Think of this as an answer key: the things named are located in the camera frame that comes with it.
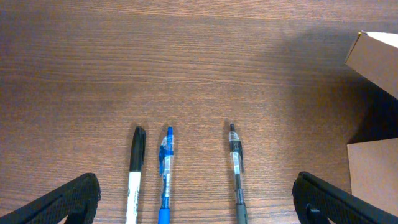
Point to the open cardboard box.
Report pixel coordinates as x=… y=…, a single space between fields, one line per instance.
x=372 y=152

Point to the black white marker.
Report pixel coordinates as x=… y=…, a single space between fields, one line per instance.
x=135 y=169

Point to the black gel pen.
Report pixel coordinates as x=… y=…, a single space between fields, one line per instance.
x=236 y=154

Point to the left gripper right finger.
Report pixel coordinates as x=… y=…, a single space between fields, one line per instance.
x=317 y=201

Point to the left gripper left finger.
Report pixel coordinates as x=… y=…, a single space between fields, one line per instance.
x=73 y=202

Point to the blue gel pen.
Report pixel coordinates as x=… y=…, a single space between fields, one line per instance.
x=166 y=156

